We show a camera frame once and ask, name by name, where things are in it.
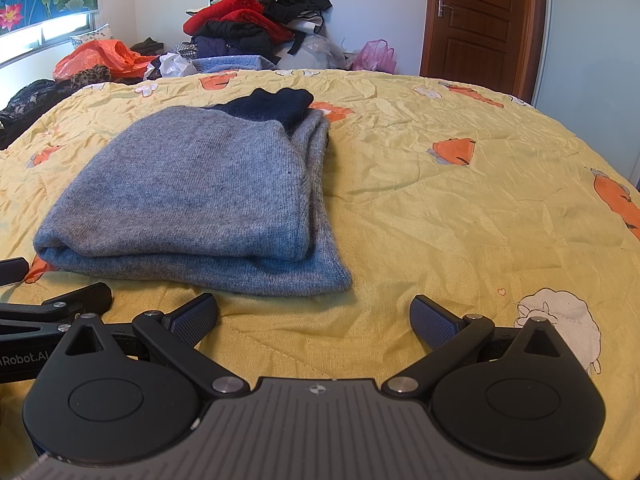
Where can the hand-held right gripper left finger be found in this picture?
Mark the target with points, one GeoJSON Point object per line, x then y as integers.
{"type": "Point", "coordinates": [195, 317]}

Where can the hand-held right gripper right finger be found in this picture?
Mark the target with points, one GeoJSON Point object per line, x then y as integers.
{"type": "Point", "coordinates": [432, 322]}

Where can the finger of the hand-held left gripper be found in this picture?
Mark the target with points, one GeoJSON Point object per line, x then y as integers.
{"type": "Point", "coordinates": [87, 299]}
{"type": "Point", "coordinates": [12, 271]}

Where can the grey sweater with navy sleeves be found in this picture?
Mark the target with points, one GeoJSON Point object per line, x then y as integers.
{"type": "Point", "coordinates": [200, 195]}

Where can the yellow printed bedspread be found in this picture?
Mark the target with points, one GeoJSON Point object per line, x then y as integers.
{"type": "Point", "coordinates": [450, 200]}

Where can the dark floral cloth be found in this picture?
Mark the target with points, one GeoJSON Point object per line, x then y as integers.
{"type": "Point", "coordinates": [25, 105]}

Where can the leopard print cloth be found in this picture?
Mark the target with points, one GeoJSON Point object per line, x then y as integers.
{"type": "Point", "coordinates": [90, 77]}

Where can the orange plastic bag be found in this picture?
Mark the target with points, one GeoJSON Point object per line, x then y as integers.
{"type": "Point", "coordinates": [95, 55]}

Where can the window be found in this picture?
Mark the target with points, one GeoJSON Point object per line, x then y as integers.
{"type": "Point", "coordinates": [30, 40]}

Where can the white crumpled plastic bag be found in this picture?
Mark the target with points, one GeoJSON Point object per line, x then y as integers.
{"type": "Point", "coordinates": [172, 65]}

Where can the grey floral cushion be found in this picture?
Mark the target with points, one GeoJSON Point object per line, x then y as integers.
{"type": "Point", "coordinates": [92, 35]}

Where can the light blue fleece blanket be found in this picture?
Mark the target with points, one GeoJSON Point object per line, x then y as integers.
{"type": "Point", "coordinates": [235, 63]}

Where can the dark bag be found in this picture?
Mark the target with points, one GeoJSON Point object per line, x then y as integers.
{"type": "Point", "coordinates": [147, 46]}

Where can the navy garment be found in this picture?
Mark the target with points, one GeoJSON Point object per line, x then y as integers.
{"type": "Point", "coordinates": [210, 46]}

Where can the pink plastic bag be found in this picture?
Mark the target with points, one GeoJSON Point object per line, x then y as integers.
{"type": "Point", "coordinates": [375, 55]}

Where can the pale grey quilt bundle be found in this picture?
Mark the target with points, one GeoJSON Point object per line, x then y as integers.
{"type": "Point", "coordinates": [295, 62]}

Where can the black padded jacket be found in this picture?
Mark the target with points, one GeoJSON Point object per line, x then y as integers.
{"type": "Point", "coordinates": [235, 30]}

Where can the clear plastic bag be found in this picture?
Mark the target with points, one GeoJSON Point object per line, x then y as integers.
{"type": "Point", "coordinates": [322, 50]}

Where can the brown wooden door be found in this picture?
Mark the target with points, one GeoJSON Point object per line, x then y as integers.
{"type": "Point", "coordinates": [475, 25]}

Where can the red garment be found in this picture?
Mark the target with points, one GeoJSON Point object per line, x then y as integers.
{"type": "Point", "coordinates": [230, 7]}

